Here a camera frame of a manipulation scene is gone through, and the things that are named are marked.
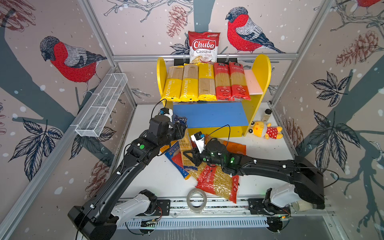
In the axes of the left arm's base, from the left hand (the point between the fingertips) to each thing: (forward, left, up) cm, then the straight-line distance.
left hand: (183, 126), depth 68 cm
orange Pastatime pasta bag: (+3, -32, -28) cm, 42 cm away
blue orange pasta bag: (+1, +9, -28) cm, 29 cm away
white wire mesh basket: (+4, +44, -1) cm, 45 cm away
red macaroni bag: (-16, -16, -27) cm, 35 cm away
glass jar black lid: (-29, -56, -26) cm, 69 cm away
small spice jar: (+27, -56, -23) cm, 67 cm away
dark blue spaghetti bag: (-6, -1, -7) cm, 9 cm away
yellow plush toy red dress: (+14, -49, -23) cm, 56 cm away
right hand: (-9, +1, -12) cm, 15 cm away
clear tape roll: (-29, -5, -29) cm, 42 cm away
